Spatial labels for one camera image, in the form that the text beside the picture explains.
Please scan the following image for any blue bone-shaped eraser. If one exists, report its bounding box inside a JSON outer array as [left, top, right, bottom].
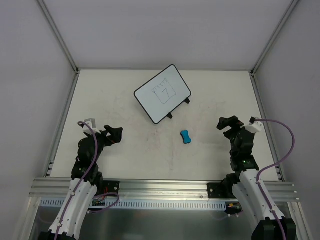
[[180, 130, 192, 145]]

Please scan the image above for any small black-framed whiteboard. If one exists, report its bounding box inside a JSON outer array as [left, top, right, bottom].
[[134, 64, 192, 124]]

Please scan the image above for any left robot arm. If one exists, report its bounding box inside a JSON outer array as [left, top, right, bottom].
[[38, 121, 123, 240]]

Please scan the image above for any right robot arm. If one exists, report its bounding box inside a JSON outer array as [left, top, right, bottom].
[[217, 116, 297, 240]]

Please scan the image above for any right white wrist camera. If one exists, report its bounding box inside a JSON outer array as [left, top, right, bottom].
[[243, 117, 264, 134]]

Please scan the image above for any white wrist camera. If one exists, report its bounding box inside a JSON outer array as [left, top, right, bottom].
[[243, 117, 264, 134], [82, 118, 101, 135]]

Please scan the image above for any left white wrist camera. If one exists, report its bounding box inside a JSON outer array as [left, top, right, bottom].
[[82, 118, 101, 135]]

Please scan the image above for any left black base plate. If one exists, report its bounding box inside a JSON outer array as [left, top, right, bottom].
[[97, 180, 120, 197]]

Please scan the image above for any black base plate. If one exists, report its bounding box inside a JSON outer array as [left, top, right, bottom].
[[97, 180, 120, 197], [206, 181, 235, 199]]

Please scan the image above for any right side aluminium rail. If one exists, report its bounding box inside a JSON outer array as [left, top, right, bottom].
[[249, 72, 285, 182]]

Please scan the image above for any aluminium rail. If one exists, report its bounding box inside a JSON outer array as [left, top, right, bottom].
[[249, 72, 285, 182], [42, 70, 81, 178], [29, 177, 300, 202]]

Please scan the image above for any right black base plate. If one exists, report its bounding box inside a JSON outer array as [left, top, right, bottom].
[[206, 181, 235, 199]]

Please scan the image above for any whiteboard wire stand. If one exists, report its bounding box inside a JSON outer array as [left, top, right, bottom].
[[166, 98, 190, 119]]

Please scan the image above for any left side aluminium rail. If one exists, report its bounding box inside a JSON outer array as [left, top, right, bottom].
[[42, 70, 81, 178]]

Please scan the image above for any aluminium front rail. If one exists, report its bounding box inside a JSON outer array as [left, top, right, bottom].
[[29, 177, 300, 202]]

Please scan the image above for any white slotted cable duct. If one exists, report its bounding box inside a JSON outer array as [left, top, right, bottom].
[[40, 197, 227, 211]]

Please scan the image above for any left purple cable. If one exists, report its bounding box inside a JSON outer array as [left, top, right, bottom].
[[53, 121, 121, 240]]

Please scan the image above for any right aluminium corner post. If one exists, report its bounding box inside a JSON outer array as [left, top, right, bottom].
[[250, 0, 300, 76]]

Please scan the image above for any aluminium corner post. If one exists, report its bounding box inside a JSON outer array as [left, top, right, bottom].
[[250, 0, 300, 76], [36, 0, 79, 73]]

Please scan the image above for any left aluminium corner post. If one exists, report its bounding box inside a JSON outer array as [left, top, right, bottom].
[[36, 0, 79, 73]]

